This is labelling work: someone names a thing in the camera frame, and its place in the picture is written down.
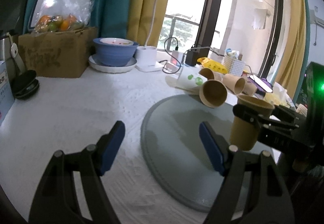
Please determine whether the round grey glass tray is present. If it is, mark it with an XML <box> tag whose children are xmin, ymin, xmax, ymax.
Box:
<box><xmin>141</xmin><ymin>94</ymin><xmax>234</xmax><ymax>212</ymax></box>

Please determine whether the white tablet frame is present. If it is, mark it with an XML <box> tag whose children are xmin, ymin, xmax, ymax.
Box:
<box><xmin>28</xmin><ymin>0</ymin><xmax>93</xmax><ymax>31</ymax></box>

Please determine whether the yellow curtain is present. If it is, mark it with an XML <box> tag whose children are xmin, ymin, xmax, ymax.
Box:
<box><xmin>126</xmin><ymin>0</ymin><xmax>168</xmax><ymax>47</ymax></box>
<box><xmin>275</xmin><ymin>0</ymin><xmax>306</xmax><ymax>98</ymax></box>

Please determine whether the white cup green print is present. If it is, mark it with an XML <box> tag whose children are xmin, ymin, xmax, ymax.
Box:
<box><xmin>176</xmin><ymin>66</ymin><xmax>207</xmax><ymax>93</ymax></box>

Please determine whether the patterned brown cup rear left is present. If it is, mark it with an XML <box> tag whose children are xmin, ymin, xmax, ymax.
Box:
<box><xmin>199</xmin><ymin>68</ymin><xmax>222</xmax><ymax>81</ymax></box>

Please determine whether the blue bowl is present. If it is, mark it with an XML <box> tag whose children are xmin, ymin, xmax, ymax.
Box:
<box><xmin>93</xmin><ymin>38</ymin><xmax>138</xmax><ymax>66</ymax></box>

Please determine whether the yellow tissue pack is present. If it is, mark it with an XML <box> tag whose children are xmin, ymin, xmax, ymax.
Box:
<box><xmin>264</xmin><ymin>93</ymin><xmax>289</xmax><ymax>107</ymax></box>

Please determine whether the white smartphone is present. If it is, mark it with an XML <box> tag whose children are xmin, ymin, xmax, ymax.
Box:
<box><xmin>249</xmin><ymin>75</ymin><xmax>273</xmax><ymax>93</ymax></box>

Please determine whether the patterned brown cup on tray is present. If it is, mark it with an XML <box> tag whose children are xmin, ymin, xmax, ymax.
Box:
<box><xmin>199</xmin><ymin>80</ymin><xmax>227</xmax><ymax>108</ymax></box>

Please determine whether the white plate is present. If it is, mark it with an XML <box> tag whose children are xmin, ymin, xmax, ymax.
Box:
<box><xmin>88</xmin><ymin>54</ymin><xmax>137</xmax><ymax>74</ymax></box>

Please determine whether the pink inner bowl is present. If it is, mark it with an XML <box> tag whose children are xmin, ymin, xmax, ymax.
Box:
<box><xmin>99</xmin><ymin>37</ymin><xmax>133</xmax><ymax>46</ymax></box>

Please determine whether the brown paper cup far right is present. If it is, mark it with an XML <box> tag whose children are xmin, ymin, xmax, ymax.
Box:
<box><xmin>242</xmin><ymin>78</ymin><xmax>258</xmax><ymax>96</ymax></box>

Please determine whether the brown paper cup open front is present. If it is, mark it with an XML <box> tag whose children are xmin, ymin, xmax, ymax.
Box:
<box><xmin>222</xmin><ymin>74</ymin><xmax>245</xmax><ymax>95</ymax></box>

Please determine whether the plain brown paper cup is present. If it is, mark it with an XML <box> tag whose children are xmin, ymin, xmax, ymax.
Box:
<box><xmin>230</xmin><ymin>94</ymin><xmax>275</xmax><ymax>151</ymax></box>

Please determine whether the black power adapter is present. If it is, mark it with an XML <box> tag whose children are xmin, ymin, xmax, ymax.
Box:
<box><xmin>185</xmin><ymin>50</ymin><xmax>199</xmax><ymax>66</ymax></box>

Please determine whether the black round lid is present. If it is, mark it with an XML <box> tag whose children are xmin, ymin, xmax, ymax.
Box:
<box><xmin>10</xmin><ymin>70</ymin><xmax>39</xmax><ymax>99</ymax></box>

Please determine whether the white power strip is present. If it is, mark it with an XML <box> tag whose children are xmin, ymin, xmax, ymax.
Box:
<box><xmin>159</xmin><ymin>60</ymin><xmax>181</xmax><ymax>75</ymax></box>

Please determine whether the white charger plug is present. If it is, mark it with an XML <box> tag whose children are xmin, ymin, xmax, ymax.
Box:
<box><xmin>171</xmin><ymin>46</ymin><xmax>183</xmax><ymax>66</ymax></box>

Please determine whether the blue white carton box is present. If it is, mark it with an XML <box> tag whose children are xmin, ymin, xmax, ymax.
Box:
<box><xmin>0</xmin><ymin>61</ymin><xmax>15</xmax><ymax>125</ymax></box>

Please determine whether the white perforated basket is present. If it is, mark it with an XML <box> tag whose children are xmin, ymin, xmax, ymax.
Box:
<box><xmin>224</xmin><ymin>55</ymin><xmax>245</xmax><ymax>77</ymax></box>

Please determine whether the bag of fruit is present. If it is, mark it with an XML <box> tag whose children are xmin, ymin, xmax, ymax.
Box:
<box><xmin>28</xmin><ymin>0</ymin><xmax>94</xmax><ymax>34</ymax></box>

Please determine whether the cardboard box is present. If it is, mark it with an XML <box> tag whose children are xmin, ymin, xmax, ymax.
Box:
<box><xmin>18</xmin><ymin>27</ymin><xmax>98</xmax><ymax>78</ymax></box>

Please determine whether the yellow curtain right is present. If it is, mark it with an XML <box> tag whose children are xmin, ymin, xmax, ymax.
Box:
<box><xmin>275</xmin><ymin>0</ymin><xmax>306</xmax><ymax>98</ymax></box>

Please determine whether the yellow curtain left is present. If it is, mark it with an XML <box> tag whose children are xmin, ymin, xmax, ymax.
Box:
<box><xmin>126</xmin><ymin>0</ymin><xmax>168</xmax><ymax>47</ymax></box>

